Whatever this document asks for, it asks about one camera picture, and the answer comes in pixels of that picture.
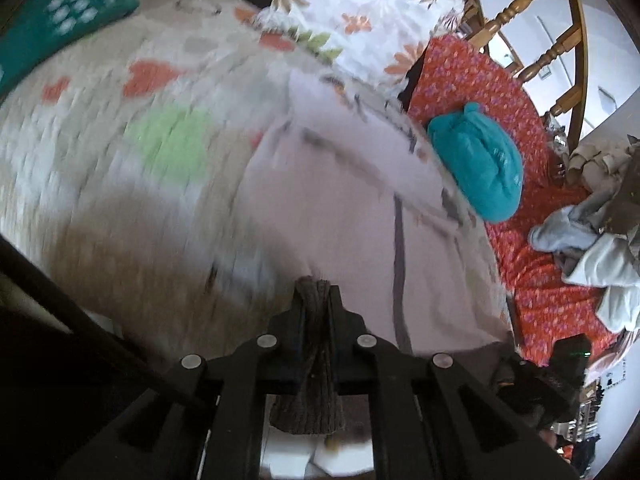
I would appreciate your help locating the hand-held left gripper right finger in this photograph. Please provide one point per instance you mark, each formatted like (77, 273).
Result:
(346, 345)

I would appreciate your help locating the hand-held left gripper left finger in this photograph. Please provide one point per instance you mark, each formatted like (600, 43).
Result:
(289, 342)

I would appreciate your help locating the grey-brown knit cloth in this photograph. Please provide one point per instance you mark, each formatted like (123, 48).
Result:
(314, 400)

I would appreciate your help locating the white garment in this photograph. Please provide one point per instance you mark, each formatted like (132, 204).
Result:
(605, 270)

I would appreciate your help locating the grey-blue garment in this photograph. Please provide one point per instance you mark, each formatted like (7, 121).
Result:
(560, 230)

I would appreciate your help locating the pale pink cloth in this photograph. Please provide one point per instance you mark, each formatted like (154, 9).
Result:
(350, 185)

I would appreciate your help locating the black bar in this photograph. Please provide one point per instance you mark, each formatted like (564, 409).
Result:
(75, 320)

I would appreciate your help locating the beige crumpled cloth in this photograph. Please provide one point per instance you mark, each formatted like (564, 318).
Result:
(595, 157)

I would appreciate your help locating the teal cloth bundle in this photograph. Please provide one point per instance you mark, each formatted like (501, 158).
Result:
(475, 160)

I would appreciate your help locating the patchwork quilt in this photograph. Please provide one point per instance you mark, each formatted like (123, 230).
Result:
(125, 185)

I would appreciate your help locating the red floral sheet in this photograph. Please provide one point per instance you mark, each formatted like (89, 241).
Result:
(475, 85)

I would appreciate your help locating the floral white pillow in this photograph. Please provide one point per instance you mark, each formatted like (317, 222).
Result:
(360, 5)

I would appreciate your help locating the wooden spindle headboard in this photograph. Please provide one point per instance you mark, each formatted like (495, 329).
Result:
(520, 5)

